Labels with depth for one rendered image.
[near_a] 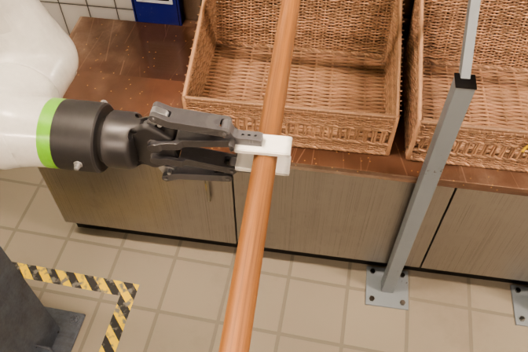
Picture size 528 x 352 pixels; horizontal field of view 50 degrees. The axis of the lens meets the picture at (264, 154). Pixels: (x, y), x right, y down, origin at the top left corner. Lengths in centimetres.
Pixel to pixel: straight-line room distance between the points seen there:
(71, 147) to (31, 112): 7
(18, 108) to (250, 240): 34
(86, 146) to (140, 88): 101
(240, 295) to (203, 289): 135
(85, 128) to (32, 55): 15
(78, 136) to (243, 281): 27
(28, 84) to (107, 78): 98
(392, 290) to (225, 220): 60
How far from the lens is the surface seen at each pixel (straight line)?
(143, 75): 176
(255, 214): 65
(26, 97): 78
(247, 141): 69
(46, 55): 83
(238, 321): 59
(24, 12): 81
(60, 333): 198
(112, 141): 72
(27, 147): 76
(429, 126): 144
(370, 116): 142
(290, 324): 189
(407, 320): 195
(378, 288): 197
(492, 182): 157
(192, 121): 68
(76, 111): 74
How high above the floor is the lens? 175
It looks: 51 degrees down
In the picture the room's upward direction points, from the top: straight up
